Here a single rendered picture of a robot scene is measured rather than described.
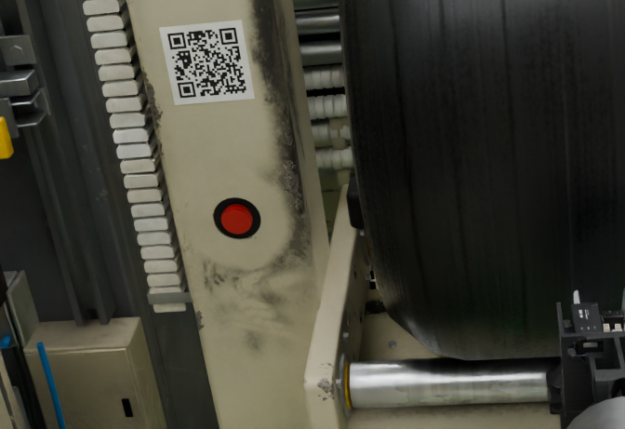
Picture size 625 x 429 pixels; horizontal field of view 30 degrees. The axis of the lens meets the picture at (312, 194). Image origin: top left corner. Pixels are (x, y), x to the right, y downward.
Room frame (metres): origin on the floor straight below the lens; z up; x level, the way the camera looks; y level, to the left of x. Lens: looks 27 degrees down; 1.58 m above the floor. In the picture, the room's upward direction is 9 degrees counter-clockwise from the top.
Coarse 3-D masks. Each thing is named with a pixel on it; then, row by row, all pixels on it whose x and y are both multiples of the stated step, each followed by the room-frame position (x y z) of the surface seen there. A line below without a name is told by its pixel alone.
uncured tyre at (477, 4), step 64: (384, 0) 0.80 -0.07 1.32; (448, 0) 0.78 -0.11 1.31; (512, 0) 0.77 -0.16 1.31; (576, 0) 0.76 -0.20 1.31; (384, 64) 0.78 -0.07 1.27; (448, 64) 0.76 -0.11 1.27; (512, 64) 0.75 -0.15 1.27; (576, 64) 0.75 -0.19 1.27; (384, 128) 0.78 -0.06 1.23; (448, 128) 0.75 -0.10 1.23; (512, 128) 0.74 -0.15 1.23; (576, 128) 0.74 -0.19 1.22; (384, 192) 0.78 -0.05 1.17; (448, 192) 0.75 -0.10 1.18; (512, 192) 0.74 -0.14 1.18; (576, 192) 0.73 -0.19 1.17; (384, 256) 0.80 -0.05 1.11; (448, 256) 0.76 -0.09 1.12; (512, 256) 0.75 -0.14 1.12; (576, 256) 0.74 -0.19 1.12; (448, 320) 0.79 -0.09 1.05; (512, 320) 0.78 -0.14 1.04
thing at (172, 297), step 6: (150, 288) 1.03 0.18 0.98; (150, 294) 1.02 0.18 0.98; (156, 294) 1.02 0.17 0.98; (162, 294) 1.02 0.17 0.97; (168, 294) 1.01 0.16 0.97; (174, 294) 1.01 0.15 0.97; (180, 294) 1.01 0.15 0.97; (186, 294) 1.01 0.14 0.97; (150, 300) 1.02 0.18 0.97; (156, 300) 1.02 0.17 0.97; (162, 300) 1.02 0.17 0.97; (168, 300) 1.01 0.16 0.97; (174, 300) 1.01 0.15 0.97; (180, 300) 1.01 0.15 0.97; (186, 300) 1.01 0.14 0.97
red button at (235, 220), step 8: (232, 208) 0.99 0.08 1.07; (240, 208) 0.99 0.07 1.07; (224, 216) 0.99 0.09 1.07; (232, 216) 0.99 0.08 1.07; (240, 216) 0.99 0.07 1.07; (248, 216) 0.99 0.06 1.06; (224, 224) 0.99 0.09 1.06; (232, 224) 0.99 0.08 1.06; (240, 224) 0.99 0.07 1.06; (248, 224) 0.98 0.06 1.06; (232, 232) 0.99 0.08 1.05; (240, 232) 0.99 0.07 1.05
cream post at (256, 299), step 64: (128, 0) 1.00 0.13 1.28; (192, 0) 0.99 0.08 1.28; (256, 0) 0.98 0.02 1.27; (256, 64) 0.98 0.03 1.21; (192, 128) 1.00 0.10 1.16; (256, 128) 0.98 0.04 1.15; (192, 192) 1.00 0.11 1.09; (256, 192) 0.99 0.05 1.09; (320, 192) 1.09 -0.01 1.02; (192, 256) 1.00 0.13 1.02; (256, 256) 0.99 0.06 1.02; (320, 256) 1.04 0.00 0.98; (256, 320) 0.99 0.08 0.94; (256, 384) 0.99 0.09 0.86
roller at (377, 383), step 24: (384, 360) 0.92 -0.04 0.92; (408, 360) 0.91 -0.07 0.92; (432, 360) 0.91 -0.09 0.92; (456, 360) 0.90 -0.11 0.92; (480, 360) 0.90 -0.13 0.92; (504, 360) 0.89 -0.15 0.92; (528, 360) 0.88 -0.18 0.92; (552, 360) 0.88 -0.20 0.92; (360, 384) 0.90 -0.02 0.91; (384, 384) 0.89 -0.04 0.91; (408, 384) 0.89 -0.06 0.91; (432, 384) 0.89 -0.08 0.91; (456, 384) 0.88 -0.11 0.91; (480, 384) 0.88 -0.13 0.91; (504, 384) 0.87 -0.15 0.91; (528, 384) 0.87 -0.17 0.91; (360, 408) 0.90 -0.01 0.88
